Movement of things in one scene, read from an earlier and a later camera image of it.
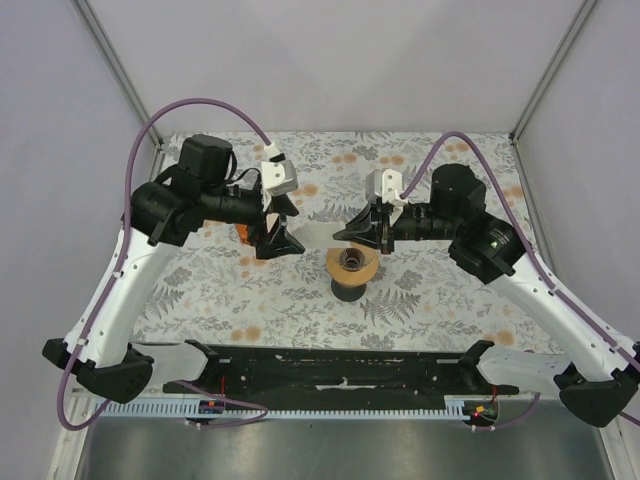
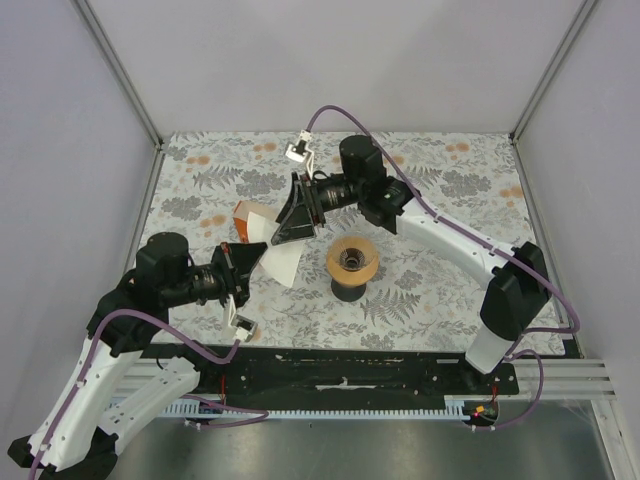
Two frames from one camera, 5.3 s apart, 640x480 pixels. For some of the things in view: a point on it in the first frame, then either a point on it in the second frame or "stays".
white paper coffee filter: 319,235 → 279,260
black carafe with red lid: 347,293 stays
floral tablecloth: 337,293 stays
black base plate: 340,376 stays
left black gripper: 282,242 → 239,257
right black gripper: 368,227 → 297,224
